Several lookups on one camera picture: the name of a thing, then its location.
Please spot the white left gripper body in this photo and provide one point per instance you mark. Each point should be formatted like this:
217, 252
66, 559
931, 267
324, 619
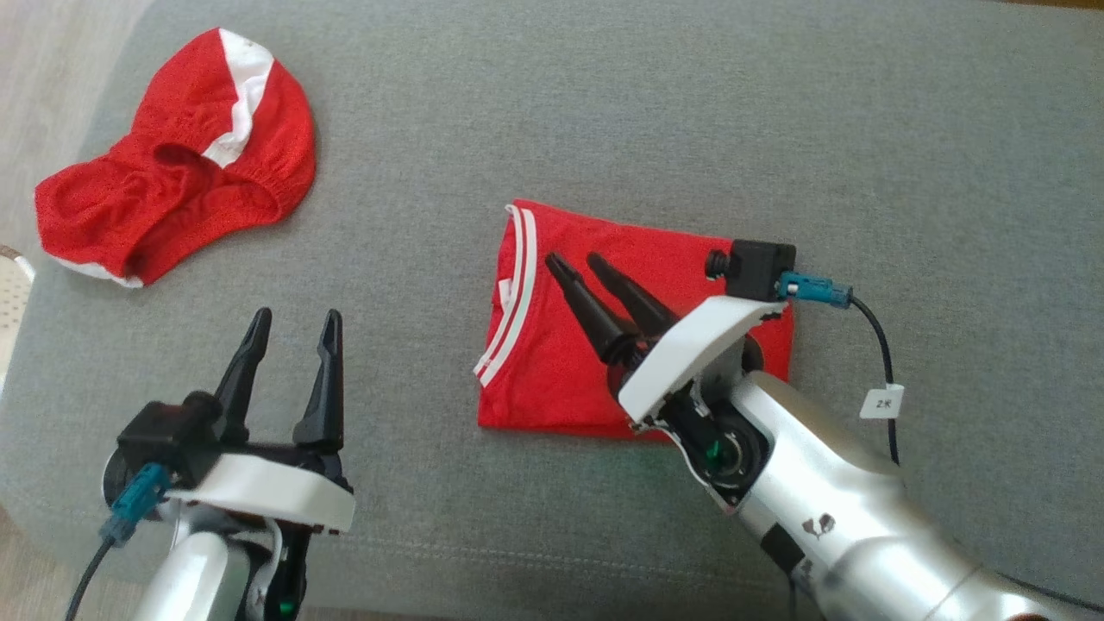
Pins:
267, 487

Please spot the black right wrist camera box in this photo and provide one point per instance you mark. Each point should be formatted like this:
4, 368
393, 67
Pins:
759, 267

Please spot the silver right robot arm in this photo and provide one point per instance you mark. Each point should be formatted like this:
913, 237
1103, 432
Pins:
828, 483

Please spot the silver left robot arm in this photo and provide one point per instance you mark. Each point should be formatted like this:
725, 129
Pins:
190, 578

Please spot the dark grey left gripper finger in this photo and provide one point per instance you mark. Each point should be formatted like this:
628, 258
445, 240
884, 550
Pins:
241, 379
328, 397

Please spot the white perforated laundry basket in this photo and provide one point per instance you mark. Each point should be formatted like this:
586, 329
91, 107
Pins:
13, 302

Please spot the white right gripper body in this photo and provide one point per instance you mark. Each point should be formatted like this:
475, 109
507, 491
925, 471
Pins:
690, 349

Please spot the red shorts with white stripe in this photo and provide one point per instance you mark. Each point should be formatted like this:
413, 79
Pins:
190, 190

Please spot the red shirt with striped trim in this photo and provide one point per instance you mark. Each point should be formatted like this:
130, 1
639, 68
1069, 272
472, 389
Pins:
552, 379

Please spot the large grey sofa chaise seat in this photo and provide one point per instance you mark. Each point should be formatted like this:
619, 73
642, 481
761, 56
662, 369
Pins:
690, 103

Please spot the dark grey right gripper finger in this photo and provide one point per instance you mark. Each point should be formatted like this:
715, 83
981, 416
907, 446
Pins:
595, 315
634, 297

